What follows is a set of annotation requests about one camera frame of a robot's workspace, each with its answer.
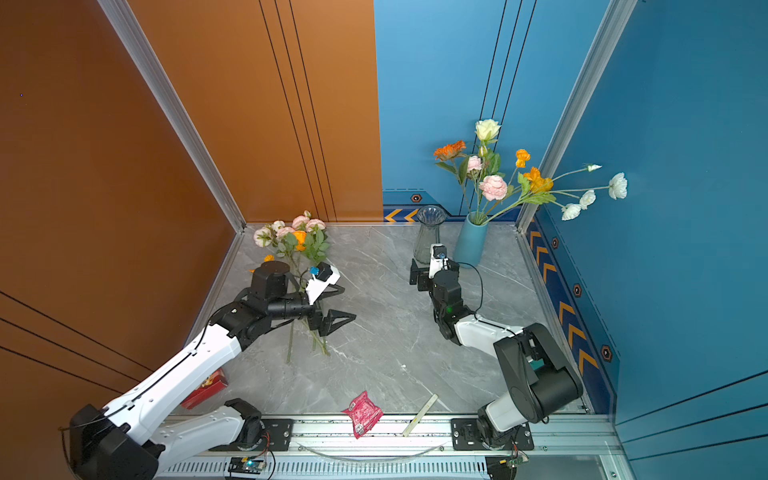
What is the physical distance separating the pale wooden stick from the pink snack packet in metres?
0.08

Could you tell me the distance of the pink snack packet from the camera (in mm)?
755

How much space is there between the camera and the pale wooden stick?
2.49 ft
